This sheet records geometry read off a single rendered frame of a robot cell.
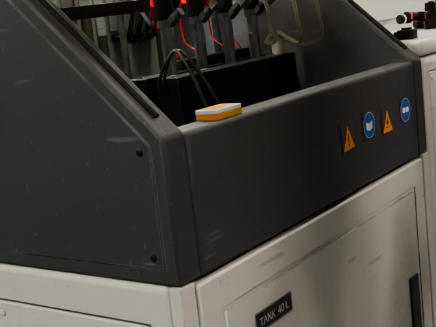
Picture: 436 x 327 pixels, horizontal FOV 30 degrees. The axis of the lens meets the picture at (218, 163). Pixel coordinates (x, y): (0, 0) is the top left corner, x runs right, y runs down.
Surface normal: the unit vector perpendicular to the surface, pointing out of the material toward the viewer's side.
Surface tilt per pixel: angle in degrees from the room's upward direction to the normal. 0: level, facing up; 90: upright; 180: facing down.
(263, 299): 90
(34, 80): 90
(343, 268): 90
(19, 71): 90
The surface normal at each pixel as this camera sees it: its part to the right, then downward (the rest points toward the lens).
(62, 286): -0.58, 0.22
